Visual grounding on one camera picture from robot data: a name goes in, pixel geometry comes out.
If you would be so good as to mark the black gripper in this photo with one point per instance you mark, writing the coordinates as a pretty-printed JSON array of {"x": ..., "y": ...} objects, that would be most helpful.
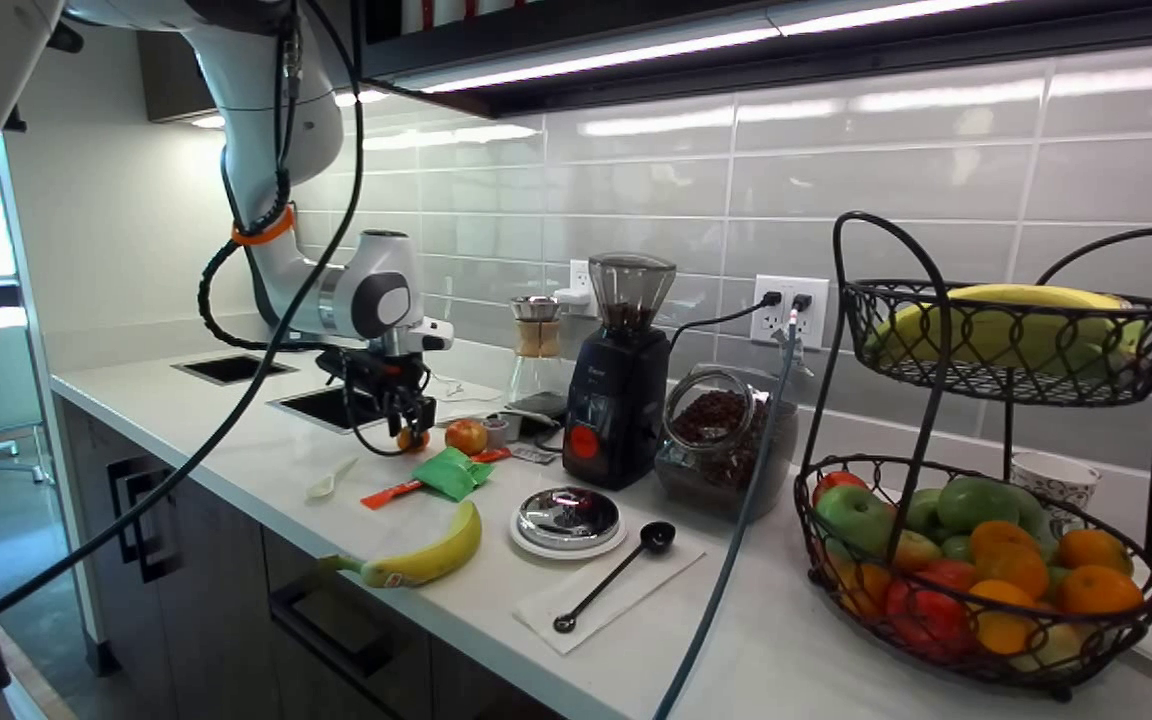
[{"x": 389, "y": 387}]

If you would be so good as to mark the orange clementine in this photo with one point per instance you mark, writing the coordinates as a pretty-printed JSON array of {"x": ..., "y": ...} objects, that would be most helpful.
[
  {"x": 411, "y": 442},
  {"x": 1003, "y": 551}
]

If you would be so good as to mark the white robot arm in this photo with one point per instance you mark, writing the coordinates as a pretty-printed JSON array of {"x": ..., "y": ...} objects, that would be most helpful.
[{"x": 105, "y": 208}]

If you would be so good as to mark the yellow banana on counter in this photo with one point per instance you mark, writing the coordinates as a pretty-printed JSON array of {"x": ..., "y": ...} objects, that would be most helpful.
[{"x": 423, "y": 567}]

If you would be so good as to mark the green apple in rack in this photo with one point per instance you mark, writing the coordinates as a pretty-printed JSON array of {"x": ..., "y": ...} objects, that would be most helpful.
[{"x": 858, "y": 518}]

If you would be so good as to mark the red apple in rack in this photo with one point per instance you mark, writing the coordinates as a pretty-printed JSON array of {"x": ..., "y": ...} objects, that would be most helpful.
[{"x": 926, "y": 611}]

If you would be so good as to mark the black two-tier fruit rack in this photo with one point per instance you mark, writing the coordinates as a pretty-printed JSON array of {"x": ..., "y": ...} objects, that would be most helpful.
[{"x": 1098, "y": 598}]

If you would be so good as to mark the yellow fruit in top basket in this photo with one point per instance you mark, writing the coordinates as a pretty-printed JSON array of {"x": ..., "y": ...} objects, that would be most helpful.
[{"x": 1014, "y": 325}]

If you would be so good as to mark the orange clementine in rack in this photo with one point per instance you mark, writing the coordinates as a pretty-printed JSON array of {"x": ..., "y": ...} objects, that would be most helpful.
[{"x": 1003, "y": 551}]

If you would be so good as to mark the orange packet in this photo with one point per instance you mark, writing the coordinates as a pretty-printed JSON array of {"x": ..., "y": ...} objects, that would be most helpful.
[{"x": 383, "y": 499}]

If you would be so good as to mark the white plastic spoon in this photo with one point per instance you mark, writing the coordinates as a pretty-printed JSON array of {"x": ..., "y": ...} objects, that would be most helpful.
[{"x": 325, "y": 487}]

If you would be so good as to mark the black coffee grinder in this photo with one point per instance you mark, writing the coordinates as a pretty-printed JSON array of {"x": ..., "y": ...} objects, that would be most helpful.
[{"x": 616, "y": 382}]

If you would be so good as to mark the black coffee scoop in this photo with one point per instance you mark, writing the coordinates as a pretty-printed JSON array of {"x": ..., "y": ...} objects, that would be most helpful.
[{"x": 649, "y": 540}]

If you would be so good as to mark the glass jar of beans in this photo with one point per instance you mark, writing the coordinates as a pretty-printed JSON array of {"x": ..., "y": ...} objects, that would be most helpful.
[{"x": 726, "y": 442}]

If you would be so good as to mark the black cabinet handle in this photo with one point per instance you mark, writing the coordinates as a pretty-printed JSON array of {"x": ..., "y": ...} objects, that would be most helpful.
[{"x": 144, "y": 536}]

